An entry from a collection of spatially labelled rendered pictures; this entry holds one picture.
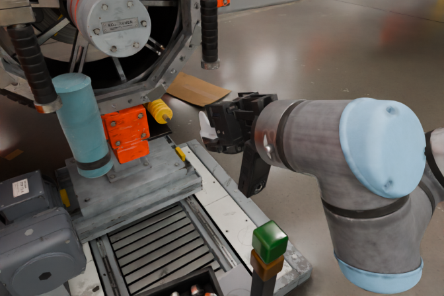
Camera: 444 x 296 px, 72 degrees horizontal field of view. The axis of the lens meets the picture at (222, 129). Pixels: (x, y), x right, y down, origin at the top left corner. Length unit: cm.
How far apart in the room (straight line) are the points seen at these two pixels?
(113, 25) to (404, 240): 59
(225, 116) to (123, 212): 81
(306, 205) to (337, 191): 108
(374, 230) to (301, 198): 109
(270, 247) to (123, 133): 61
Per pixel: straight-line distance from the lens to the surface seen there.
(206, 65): 70
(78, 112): 74
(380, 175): 30
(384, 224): 35
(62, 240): 87
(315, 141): 32
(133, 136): 96
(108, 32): 68
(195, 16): 91
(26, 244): 89
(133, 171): 122
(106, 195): 117
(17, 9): 57
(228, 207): 126
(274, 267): 52
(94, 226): 120
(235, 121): 46
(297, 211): 138
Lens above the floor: 104
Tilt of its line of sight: 36 degrees down
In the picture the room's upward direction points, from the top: straight up
